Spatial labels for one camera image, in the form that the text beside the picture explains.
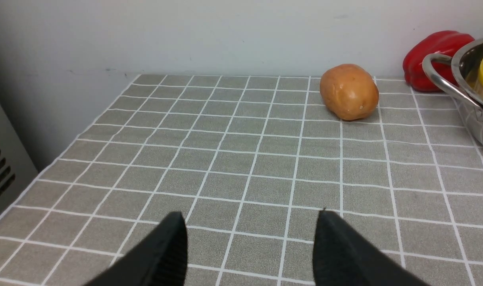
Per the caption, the stainless steel pot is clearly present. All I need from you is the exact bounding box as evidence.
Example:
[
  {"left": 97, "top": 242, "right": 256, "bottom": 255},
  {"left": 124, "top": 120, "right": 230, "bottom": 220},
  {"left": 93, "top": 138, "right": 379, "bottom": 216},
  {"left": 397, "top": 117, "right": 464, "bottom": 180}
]
[{"left": 421, "top": 38, "right": 483, "bottom": 146}]

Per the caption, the grey checkered tablecloth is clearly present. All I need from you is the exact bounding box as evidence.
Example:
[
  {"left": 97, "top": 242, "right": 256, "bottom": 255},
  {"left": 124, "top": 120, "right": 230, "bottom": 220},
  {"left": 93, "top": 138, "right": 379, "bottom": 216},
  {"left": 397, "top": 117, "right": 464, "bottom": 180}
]
[{"left": 0, "top": 75, "right": 483, "bottom": 286}]

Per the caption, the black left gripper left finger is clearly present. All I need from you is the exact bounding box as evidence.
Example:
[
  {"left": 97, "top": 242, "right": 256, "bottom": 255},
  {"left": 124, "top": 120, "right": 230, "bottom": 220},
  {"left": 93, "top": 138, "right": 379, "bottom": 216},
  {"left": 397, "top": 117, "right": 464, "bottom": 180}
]
[{"left": 86, "top": 211, "right": 188, "bottom": 286}]

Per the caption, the brown potato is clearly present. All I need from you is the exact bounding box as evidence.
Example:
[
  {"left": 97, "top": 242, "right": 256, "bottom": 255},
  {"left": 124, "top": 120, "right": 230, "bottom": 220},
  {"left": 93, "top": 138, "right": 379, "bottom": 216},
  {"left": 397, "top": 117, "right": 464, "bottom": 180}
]
[{"left": 319, "top": 64, "right": 379, "bottom": 121}]

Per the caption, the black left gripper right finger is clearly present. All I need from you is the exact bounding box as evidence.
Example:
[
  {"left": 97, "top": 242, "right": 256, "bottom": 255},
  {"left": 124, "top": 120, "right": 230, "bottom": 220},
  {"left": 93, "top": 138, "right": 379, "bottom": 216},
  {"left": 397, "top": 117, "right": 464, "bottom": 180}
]
[{"left": 313, "top": 210, "right": 427, "bottom": 286}]

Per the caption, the grey vented appliance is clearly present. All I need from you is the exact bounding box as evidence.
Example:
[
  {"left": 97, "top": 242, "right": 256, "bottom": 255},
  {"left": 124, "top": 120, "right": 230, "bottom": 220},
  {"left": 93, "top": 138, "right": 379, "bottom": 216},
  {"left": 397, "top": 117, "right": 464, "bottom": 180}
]
[{"left": 0, "top": 105, "right": 38, "bottom": 215}]

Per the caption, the red bell pepper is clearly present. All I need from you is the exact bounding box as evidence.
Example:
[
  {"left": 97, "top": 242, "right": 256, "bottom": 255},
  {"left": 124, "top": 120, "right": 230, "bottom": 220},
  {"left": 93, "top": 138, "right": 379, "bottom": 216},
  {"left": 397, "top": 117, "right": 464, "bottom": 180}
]
[{"left": 403, "top": 30, "right": 475, "bottom": 93}]

